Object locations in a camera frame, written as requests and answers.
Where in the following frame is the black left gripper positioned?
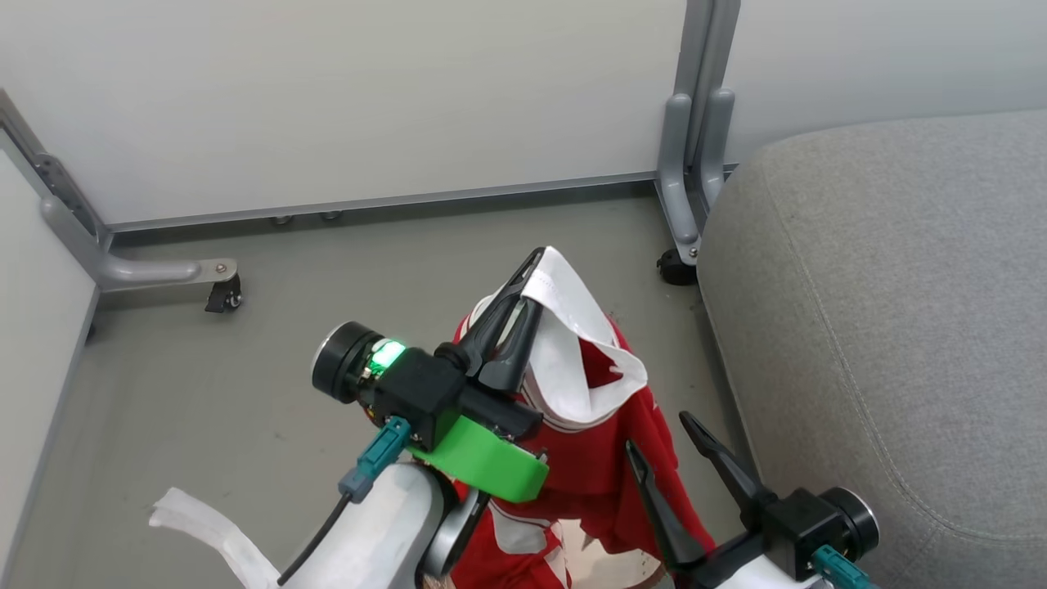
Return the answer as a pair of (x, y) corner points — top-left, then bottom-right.
(311, 248), (550, 504)

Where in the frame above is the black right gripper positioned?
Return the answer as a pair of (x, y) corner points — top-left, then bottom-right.
(626, 410), (881, 589)

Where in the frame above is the red and white garment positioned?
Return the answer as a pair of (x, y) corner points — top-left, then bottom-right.
(424, 245), (717, 589)

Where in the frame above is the grey fabric sofa seat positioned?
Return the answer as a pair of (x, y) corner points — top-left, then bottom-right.
(696, 110), (1047, 589)

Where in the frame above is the black caster wheel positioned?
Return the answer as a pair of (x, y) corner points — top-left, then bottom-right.
(656, 249), (699, 286)
(204, 274), (245, 314)

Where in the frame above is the wide white partition panel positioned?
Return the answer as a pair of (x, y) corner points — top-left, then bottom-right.
(0, 0), (690, 234)

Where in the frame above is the white fabric strip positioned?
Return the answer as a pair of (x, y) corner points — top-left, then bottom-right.
(148, 487), (281, 589)

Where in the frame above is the grey metal partition foot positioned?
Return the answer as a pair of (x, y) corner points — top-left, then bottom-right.
(0, 88), (239, 295)

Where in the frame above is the teal right cable connector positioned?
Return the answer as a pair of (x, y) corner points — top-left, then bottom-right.
(812, 545), (878, 589)

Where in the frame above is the teal cable connector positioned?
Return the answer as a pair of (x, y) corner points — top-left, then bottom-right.
(338, 416), (412, 505)
(812, 545), (878, 589)

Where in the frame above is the teal left cable connector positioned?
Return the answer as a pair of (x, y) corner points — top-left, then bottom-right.
(338, 416), (412, 505)

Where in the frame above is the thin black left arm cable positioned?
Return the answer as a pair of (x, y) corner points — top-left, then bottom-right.
(276, 491), (354, 587)

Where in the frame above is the grey metal partition post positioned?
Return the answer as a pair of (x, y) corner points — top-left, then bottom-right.
(656, 0), (742, 264)

